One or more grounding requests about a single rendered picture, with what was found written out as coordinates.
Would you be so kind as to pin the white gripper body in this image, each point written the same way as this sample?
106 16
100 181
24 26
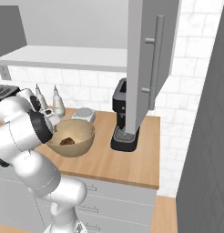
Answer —
54 119

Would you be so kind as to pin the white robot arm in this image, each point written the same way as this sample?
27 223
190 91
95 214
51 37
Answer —
32 164

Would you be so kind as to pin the brown bread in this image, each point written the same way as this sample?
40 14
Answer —
67 141

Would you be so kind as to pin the tan woven basket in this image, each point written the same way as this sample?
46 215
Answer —
80 142

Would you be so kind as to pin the grey base cabinet front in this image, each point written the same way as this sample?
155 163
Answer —
13 200

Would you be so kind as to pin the grey closed cabinet door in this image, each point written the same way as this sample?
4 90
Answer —
7 27

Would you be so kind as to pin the grey tall cabinet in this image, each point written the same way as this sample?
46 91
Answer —
208 136

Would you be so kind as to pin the white squeeze bottle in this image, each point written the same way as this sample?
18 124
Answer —
41 97
58 103

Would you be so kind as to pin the white kitchen scale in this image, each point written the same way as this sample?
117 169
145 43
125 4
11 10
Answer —
83 114

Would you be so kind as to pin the black toaster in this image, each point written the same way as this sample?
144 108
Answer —
4 91

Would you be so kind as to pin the black coffee machine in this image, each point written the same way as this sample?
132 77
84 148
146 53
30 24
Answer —
120 103

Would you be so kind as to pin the grey drawer front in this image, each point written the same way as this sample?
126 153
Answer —
117 227
126 194
123 212

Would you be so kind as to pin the grey wall outlet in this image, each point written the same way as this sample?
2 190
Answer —
5 72

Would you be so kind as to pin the grey wall cabinet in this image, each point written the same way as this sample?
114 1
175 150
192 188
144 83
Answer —
71 45

